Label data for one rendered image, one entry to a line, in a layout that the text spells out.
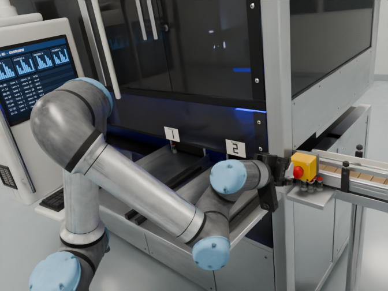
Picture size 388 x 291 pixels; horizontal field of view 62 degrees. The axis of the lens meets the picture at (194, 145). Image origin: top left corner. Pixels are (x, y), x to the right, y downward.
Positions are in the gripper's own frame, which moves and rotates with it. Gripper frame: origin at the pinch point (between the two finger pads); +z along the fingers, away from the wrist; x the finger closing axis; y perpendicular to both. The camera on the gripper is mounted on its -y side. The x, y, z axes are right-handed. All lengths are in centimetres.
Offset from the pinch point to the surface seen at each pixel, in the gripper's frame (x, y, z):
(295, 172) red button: -0.1, 1.5, 4.4
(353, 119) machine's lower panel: 8, 24, 81
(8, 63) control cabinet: 105, 23, -45
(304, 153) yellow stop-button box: 0.6, 7.5, 10.5
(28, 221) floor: 236, -100, 25
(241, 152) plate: 22.8, 3.7, 7.2
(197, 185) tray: 37.6, -12.4, 3.1
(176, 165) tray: 57, -9, 10
